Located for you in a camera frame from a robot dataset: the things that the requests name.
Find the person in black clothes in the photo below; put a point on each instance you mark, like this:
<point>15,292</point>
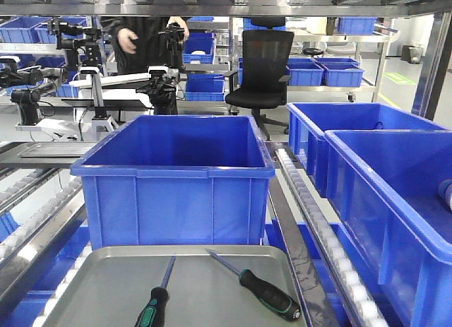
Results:
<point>137,43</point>

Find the black robot arm on stand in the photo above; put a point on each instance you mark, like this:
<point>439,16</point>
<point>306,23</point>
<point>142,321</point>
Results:
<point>162,85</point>

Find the black office chair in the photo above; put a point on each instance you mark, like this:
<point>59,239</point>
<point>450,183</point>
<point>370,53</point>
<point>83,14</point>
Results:
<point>265,55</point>

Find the blue bin right near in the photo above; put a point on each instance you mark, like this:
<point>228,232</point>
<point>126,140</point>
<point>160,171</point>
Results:
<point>385,187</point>

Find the blue bin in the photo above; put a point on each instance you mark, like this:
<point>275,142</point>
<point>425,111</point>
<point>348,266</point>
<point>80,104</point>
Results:
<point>308,122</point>
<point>385,187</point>
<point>177,180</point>

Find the large metal tray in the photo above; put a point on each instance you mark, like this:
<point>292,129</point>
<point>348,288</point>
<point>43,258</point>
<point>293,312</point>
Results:
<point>114,284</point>

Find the metal shelf rack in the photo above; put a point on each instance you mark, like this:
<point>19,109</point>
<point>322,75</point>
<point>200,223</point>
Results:
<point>438,49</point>

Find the screwdriver with green-black handle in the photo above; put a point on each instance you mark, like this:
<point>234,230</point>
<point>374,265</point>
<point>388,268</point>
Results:
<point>272,297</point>

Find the blue bin in front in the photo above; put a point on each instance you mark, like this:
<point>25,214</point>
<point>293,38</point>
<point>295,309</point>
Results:
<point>177,180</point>

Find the blue bin right rear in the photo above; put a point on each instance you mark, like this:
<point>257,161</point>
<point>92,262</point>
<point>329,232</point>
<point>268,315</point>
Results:
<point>308,122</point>

